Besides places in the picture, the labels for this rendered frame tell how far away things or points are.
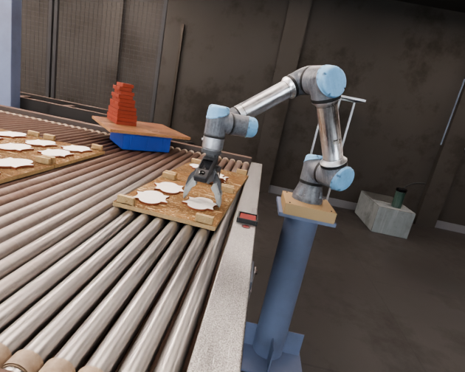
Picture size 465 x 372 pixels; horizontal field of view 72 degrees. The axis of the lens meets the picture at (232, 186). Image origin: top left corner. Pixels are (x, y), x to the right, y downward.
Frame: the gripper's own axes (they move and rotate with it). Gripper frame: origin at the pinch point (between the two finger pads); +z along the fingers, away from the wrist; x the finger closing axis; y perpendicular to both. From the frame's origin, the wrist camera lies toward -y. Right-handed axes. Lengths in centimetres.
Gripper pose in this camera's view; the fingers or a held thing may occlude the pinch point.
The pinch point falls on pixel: (200, 203)
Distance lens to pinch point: 118.1
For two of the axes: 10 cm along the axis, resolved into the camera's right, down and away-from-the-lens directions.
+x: -9.6, -2.4, 1.8
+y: 2.3, -2.1, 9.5
